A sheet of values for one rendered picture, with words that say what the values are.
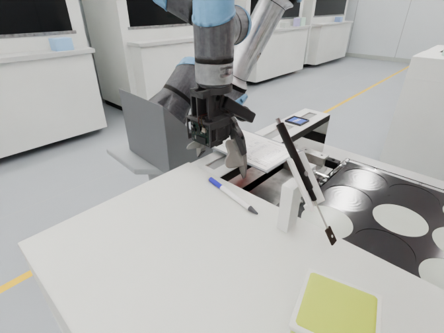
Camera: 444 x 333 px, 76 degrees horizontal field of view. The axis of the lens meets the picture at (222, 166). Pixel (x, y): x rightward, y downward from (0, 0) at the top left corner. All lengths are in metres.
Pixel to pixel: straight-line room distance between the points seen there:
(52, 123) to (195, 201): 2.78
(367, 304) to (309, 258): 0.14
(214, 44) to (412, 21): 8.22
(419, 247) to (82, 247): 0.58
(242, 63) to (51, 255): 0.73
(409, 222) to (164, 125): 0.62
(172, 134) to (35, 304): 1.24
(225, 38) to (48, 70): 2.69
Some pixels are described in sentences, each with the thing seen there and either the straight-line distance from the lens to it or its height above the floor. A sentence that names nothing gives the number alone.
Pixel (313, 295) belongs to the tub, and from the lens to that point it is 0.32.
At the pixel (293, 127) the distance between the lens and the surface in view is 0.88.
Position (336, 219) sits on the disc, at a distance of 0.63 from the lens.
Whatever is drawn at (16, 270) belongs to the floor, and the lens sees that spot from 2.02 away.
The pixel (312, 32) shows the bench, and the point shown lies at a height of 0.74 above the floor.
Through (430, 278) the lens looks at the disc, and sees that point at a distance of 0.59.
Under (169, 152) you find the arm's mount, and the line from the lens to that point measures 0.85.
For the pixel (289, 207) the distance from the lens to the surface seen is 0.44.
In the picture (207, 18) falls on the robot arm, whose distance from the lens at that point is 0.54.
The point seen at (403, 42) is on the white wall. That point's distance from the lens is 8.71.
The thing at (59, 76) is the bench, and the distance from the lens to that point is 3.17.
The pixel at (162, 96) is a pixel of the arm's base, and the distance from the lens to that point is 0.97.
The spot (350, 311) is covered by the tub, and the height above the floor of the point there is 1.03.
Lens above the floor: 1.28
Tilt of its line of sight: 30 degrees down
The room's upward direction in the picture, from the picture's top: straight up
